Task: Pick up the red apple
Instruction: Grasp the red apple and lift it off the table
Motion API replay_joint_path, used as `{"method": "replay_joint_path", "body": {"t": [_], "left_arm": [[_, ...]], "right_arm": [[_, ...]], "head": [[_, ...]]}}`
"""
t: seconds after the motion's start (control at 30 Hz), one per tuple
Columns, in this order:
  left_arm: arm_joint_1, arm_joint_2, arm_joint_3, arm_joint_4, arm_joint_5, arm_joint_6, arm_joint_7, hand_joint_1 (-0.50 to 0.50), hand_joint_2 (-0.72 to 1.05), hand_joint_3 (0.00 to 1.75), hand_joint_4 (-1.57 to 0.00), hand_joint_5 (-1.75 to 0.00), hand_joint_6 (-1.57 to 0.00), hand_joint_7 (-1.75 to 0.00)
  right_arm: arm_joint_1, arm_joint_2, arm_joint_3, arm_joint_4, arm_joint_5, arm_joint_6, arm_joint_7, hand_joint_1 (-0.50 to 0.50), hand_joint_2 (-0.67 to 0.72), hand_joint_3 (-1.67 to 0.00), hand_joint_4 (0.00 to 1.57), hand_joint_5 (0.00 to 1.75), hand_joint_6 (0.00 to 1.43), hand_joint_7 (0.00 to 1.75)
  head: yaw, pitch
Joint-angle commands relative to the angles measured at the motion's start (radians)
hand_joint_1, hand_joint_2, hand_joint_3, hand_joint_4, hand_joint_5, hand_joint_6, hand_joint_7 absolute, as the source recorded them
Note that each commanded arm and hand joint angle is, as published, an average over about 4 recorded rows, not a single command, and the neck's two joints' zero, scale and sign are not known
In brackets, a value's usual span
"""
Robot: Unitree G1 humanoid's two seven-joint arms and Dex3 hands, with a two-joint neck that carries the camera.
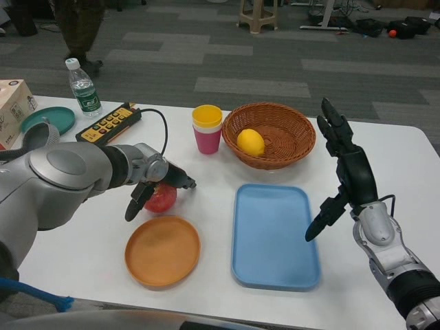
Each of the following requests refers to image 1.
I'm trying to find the yellow lemon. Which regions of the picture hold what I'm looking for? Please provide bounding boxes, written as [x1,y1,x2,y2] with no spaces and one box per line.
[236,129,266,157]

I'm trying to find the beige red tissue box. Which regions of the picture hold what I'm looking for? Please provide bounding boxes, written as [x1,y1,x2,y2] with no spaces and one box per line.
[0,79,39,151]

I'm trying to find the yellow black remote controller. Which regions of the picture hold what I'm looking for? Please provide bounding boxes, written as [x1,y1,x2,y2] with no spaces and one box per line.
[75,102,142,144]

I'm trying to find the pink plastic cup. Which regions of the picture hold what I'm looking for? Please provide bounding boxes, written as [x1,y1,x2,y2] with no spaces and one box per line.
[193,126,223,155]

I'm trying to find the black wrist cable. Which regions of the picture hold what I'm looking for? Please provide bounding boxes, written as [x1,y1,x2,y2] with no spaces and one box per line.
[376,194,396,217]

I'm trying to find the red apple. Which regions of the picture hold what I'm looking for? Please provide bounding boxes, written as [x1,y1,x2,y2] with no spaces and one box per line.
[144,183,178,214]

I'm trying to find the teal round plate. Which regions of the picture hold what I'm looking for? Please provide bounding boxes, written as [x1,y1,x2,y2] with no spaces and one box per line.
[21,106,76,135]

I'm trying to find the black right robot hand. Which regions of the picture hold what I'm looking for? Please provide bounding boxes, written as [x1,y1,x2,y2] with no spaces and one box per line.
[305,97,378,241]

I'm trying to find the small black bag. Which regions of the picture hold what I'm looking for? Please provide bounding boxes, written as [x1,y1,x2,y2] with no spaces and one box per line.
[355,19,384,38]

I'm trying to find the person in dark trousers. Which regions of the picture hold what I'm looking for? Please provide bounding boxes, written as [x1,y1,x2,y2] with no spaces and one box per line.
[47,0,106,75]

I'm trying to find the large black bag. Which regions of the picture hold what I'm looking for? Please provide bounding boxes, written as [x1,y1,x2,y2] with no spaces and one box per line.
[387,16,431,40]

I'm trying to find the black waste bin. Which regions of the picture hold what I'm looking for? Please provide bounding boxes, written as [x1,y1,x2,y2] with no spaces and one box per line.
[8,0,38,37]

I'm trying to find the orange round plate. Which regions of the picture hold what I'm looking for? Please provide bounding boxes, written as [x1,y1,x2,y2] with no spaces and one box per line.
[124,215,201,289]

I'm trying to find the blue rectangular tray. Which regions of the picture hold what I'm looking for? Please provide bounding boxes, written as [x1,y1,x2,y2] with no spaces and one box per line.
[230,183,322,292]

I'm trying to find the brown wicker basket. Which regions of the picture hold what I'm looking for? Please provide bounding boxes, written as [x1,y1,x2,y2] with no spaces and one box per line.
[221,102,317,170]

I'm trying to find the black remote cable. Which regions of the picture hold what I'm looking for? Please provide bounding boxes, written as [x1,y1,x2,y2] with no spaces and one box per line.
[139,108,169,159]

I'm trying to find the beige plastic stool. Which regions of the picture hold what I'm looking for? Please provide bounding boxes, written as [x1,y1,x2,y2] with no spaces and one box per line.
[238,0,278,34]

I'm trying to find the silver robot chest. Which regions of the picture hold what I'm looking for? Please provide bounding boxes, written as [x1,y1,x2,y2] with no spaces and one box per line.
[0,307,248,330]

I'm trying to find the grey ribbed curved holder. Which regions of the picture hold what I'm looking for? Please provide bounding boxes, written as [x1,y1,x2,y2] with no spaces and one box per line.
[22,118,60,151]

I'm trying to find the clear water bottle green label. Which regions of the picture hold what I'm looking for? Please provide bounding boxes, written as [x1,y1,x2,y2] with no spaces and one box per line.
[65,57,103,118]

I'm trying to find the white plastic cup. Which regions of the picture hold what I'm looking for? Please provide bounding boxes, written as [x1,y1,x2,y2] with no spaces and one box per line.
[192,122,223,132]

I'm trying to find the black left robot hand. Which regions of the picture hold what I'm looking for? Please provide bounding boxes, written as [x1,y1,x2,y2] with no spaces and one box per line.
[124,163,198,222]

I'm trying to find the white standing desk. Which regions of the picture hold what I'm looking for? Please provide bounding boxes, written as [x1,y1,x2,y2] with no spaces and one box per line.
[299,0,350,34]

